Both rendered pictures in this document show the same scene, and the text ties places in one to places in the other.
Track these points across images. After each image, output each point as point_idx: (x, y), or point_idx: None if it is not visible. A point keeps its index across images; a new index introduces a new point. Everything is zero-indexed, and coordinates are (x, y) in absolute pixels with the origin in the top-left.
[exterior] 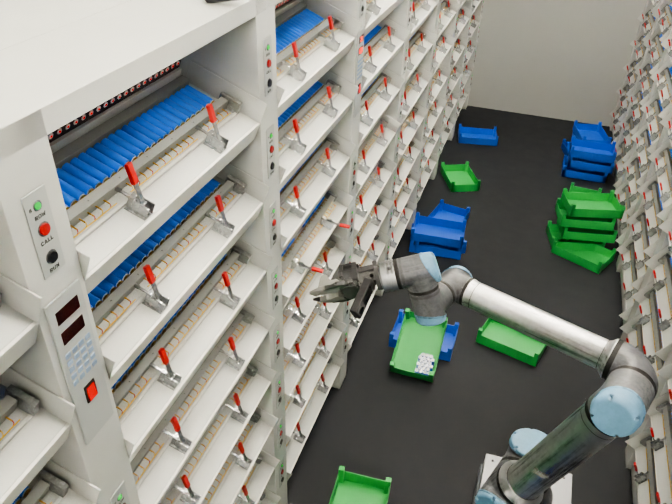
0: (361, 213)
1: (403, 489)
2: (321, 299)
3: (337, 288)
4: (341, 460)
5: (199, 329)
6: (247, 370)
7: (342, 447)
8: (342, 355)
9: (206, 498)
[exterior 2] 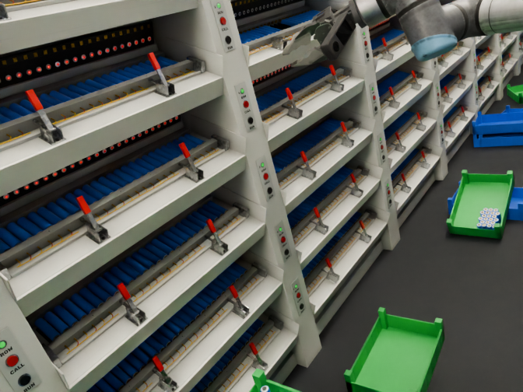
0: (387, 57)
1: (462, 337)
2: (298, 61)
3: (307, 33)
4: (387, 309)
5: (75, 1)
6: (218, 143)
7: (390, 298)
8: (387, 209)
9: (162, 273)
